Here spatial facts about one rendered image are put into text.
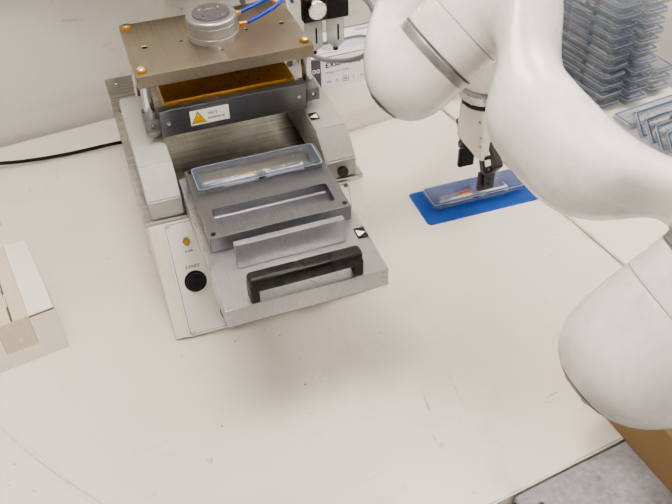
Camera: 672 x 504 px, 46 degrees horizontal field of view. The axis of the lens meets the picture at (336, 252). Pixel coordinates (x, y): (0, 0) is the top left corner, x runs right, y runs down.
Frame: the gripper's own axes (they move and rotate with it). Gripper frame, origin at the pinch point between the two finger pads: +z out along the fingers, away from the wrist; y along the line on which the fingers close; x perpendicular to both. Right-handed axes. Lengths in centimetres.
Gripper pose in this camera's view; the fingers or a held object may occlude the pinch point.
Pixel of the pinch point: (475, 170)
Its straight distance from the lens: 148.3
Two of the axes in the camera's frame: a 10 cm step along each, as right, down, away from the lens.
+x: -9.4, 2.4, -2.3
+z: 0.2, 7.4, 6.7
